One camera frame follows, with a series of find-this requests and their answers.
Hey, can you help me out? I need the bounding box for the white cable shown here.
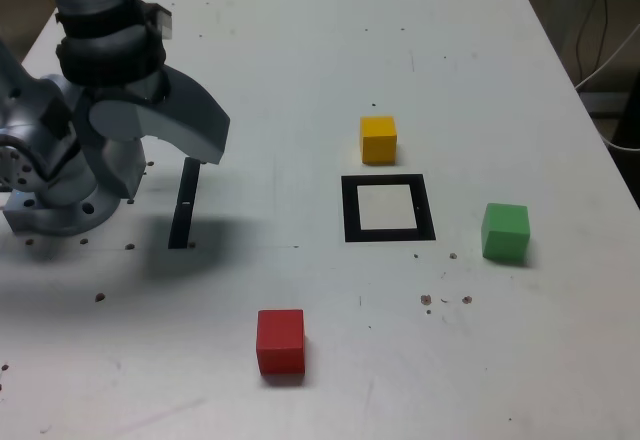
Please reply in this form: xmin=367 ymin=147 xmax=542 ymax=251
xmin=574 ymin=24 xmax=640 ymax=152

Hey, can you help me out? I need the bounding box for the black tape strip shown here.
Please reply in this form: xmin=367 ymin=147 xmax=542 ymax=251
xmin=167 ymin=156 xmax=201 ymax=250

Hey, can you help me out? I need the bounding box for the yellow cube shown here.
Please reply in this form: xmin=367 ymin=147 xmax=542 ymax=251
xmin=359 ymin=115 xmax=399 ymax=166

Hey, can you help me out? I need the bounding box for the black tape square outline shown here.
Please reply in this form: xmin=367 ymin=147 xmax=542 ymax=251
xmin=340 ymin=173 xmax=437 ymax=244

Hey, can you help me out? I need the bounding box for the black box beside table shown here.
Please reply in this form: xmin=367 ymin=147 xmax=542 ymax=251
xmin=579 ymin=74 xmax=640 ymax=151

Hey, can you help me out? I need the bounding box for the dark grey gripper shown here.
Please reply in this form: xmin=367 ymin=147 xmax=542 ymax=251
xmin=73 ymin=63 xmax=232 ymax=201

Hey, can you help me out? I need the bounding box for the translucent camera box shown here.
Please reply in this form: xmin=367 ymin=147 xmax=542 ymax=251
xmin=148 ymin=3 xmax=174 ymax=41

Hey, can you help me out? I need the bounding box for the thin black cable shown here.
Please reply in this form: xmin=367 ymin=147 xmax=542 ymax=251
xmin=576 ymin=0 xmax=610 ymax=84

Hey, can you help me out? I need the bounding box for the green cube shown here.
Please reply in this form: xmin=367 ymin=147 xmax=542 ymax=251
xmin=480 ymin=202 xmax=531 ymax=265

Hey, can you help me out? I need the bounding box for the red cube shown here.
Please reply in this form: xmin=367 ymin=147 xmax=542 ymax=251
xmin=255 ymin=308 xmax=307 ymax=377

